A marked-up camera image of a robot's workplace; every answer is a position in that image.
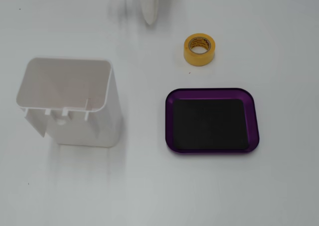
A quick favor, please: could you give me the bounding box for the purple metal tray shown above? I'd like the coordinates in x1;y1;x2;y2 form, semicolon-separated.
164;87;260;157

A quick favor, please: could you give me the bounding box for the white plastic box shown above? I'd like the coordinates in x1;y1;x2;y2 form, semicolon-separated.
15;57;123;148

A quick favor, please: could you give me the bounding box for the black tray mat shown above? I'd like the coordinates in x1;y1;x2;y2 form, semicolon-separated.
172;98;251;151

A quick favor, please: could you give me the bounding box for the yellow masking tape roll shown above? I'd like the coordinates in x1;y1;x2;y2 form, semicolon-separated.
183;33;217;67

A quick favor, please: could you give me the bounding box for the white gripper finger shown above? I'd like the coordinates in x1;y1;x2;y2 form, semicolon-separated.
136;0;160;26

